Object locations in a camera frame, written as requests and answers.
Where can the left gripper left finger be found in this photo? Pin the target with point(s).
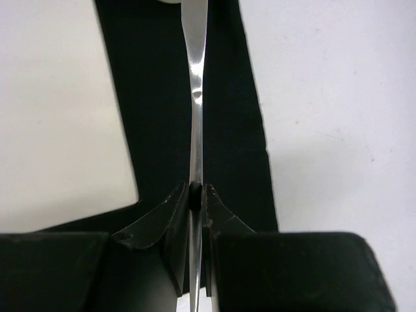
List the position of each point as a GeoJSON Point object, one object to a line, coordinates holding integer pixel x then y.
{"type": "Point", "coordinates": [117, 261]}

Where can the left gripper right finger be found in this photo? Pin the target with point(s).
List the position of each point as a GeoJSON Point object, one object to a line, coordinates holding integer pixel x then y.
{"type": "Point", "coordinates": [308, 271]}

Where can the black cloth placemat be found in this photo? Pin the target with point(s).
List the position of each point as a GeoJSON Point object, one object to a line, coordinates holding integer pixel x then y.
{"type": "Point", "coordinates": [148, 60]}

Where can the silver knife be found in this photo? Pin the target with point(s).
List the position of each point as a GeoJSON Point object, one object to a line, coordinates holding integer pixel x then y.
{"type": "Point", "coordinates": [194, 24]}

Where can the metal cup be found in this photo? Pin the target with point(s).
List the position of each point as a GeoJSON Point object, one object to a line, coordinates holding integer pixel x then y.
{"type": "Point", "coordinates": [171, 1]}

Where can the square white plate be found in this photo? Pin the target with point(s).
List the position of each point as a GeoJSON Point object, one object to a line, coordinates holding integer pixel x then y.
{"type": "Point", "coordinates": [64, 155]}

